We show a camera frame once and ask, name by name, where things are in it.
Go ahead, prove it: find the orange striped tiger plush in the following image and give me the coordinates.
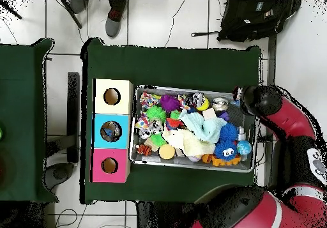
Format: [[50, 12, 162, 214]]
[[136, 144, 153, 157]]

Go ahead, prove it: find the clear plastic bottle blue label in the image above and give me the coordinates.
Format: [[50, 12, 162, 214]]
[[100, 121, 122, 142]]

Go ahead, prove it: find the clear mesh bin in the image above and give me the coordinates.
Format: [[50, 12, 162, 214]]
[[128, 84, 257, 173]]

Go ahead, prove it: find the wooden box with three holes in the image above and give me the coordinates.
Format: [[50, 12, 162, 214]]
[[89, 78, 134, 183]]

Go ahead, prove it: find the crushed black can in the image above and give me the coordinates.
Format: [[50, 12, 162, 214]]
[[185, 92, 205, 106]]

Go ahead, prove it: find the mint green cloth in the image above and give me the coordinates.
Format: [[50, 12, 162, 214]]
[[179, 111, 228, 144]]

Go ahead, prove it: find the blue fuzzy toy with eyes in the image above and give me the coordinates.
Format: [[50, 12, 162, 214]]
[[213, 122, 240, 162]]

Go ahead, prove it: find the dark green table cloth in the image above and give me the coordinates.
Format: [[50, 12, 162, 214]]
[[0, 38, 59, 204], [80, 37, 262, 209]]

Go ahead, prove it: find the purple spiky rubber ball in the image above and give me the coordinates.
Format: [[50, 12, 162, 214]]
[[159, 94, 181, 112]]

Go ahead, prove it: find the cream cloth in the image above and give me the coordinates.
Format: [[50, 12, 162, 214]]
[[163, 129, 217, 160]]

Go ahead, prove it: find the black backpack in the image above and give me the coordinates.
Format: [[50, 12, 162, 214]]
[[217, 0, 302, 43]]

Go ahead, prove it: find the green spiky rubber ball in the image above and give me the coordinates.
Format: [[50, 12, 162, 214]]
[[146, 105, 167, 123]]

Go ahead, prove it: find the person's foot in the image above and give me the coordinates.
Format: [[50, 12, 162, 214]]
[[105, 0, 128, 38], [69, 0, 89, 15]]

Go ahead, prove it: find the black standing panel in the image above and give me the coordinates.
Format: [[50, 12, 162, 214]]
[[66, 72, 80, 163]]

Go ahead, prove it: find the black tripod leg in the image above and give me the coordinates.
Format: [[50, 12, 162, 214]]
[[59, 0, 83, 29], [0, 0, 22, 20]]

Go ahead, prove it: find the grey stand foot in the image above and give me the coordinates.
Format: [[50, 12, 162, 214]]
[[42, 162, 75, 191]]

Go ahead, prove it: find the black floor cable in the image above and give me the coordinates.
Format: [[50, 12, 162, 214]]
[[256, 134, 278, 144]]

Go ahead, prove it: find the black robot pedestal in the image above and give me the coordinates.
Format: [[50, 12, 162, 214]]
[[135, 201, 202, 228]]

